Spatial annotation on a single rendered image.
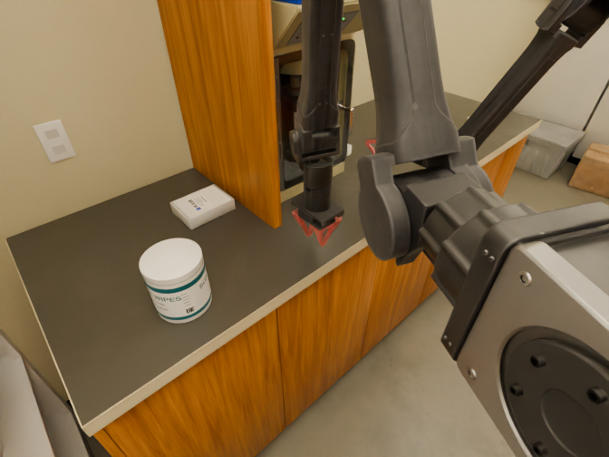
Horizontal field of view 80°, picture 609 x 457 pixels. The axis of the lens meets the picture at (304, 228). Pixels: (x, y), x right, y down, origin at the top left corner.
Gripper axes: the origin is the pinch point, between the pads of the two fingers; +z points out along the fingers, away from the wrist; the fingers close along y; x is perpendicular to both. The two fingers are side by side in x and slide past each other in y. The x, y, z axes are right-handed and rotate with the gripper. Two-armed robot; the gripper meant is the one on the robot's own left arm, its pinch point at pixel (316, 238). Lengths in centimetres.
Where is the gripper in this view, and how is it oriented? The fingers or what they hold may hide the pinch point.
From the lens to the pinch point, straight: 82.1
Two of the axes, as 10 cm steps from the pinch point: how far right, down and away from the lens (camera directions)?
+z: 0.0, 7.8, 6.3
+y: -6.7, -4.7, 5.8
